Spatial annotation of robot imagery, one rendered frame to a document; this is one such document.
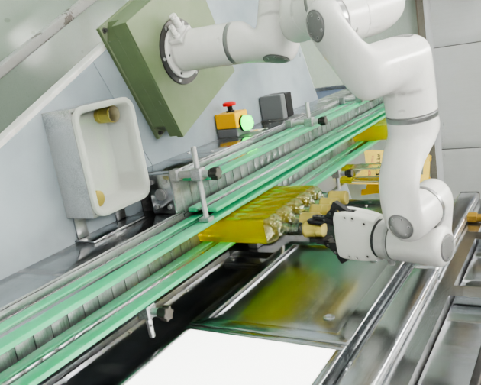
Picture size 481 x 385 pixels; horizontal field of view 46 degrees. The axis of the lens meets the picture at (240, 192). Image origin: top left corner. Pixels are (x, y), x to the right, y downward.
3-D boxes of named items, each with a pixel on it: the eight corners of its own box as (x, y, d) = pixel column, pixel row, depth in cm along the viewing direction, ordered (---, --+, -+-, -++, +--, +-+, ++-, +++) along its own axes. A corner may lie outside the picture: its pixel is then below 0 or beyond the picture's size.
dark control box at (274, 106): (261, 121, 188) (283, 119, 183) (257, 97, 186) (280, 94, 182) (272, 117, 195) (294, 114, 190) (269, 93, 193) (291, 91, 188)
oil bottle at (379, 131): (353, 141, 225) (426, 137, 210) (352, 127, 223) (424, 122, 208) (358, 138, 229) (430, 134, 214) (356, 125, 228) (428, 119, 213)
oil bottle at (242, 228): (198, 241, 135) (278, 245, 124) (194, 219, 134) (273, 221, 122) (211, 233, 140) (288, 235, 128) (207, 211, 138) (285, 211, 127)
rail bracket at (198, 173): (178, 222, 128) (224, 223, 121) (163, 150, 124) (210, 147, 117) (185, 218, 130) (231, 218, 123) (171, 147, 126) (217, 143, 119)
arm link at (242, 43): (220, 60, 124) (285, 51, 115) (224, 2, 125) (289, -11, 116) (243, 73, 132) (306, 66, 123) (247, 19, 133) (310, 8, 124)
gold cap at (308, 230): (303, 239, 121) (321, 240, 119) (300, 224, 120) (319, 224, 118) (309, 234, 124) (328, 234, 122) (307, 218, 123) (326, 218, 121)
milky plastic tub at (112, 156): (68, 219, 118) (98, 220, 113) (41, 112, 112) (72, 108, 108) (124, 195, 132) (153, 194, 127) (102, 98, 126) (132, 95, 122)
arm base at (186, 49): (149, 37, 127) (205, 27, 119) (171, 3, 134) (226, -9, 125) (182, 88, 137) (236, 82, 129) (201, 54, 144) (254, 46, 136)
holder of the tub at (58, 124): (73, 243, 119) (100, 244, 115) (40, 113, 113) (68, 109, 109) (127, 216, 133) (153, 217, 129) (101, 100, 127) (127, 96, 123)
